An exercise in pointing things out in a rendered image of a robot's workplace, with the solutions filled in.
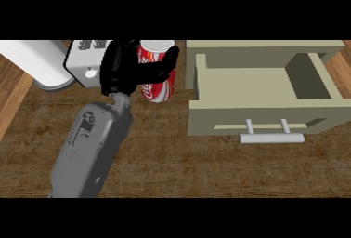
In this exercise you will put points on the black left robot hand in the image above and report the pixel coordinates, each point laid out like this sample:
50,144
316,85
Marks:
121,68

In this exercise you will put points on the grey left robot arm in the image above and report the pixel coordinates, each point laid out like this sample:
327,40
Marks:
87,148

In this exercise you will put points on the red soda can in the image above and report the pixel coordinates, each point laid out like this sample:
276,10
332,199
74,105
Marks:
158,91

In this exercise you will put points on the beige drawer front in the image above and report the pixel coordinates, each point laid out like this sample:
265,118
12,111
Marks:
205,121

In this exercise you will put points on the beige open drawer box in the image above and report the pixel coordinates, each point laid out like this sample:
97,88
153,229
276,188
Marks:
242,83

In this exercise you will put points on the white boxy carton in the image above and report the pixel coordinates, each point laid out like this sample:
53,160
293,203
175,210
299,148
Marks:
81,63

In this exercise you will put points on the beige cabinet body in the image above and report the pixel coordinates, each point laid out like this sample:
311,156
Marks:
255,51

